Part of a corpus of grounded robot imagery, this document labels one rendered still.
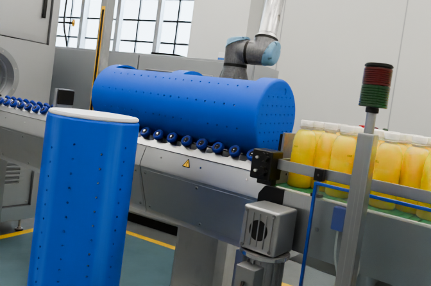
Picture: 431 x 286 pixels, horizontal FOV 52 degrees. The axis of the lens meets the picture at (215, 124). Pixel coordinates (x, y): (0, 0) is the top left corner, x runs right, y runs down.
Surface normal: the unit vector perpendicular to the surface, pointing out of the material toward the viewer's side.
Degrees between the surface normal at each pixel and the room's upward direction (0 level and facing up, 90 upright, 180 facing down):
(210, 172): 71
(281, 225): 90
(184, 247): 90
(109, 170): 90
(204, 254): 90
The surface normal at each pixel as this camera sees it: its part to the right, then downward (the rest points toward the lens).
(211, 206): -0.61, 0.29
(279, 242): 0.79, 0.14
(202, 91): -0.47, -0.47
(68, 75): -0.47, -0.02
